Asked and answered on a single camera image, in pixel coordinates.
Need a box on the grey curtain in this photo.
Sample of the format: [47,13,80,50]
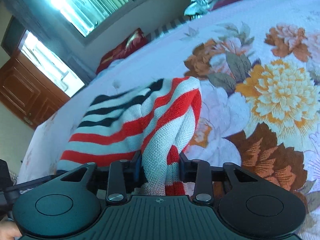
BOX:
[3,0,95,85]

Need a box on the white floral bed sheet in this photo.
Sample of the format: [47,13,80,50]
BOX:
[18,0,319,239]

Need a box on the person's left hand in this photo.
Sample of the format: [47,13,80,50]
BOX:
[0,218,22,240]

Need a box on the red gold embroidered pillow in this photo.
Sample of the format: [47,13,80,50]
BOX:
[95,28,148,75]

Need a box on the black white striped cushion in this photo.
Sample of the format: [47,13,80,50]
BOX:
[146,16,190,42]

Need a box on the red black white striped sweater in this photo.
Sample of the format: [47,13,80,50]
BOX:
[57,77,201,196]

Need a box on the brown wooden door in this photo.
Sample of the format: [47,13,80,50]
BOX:
[0,50,70,129]

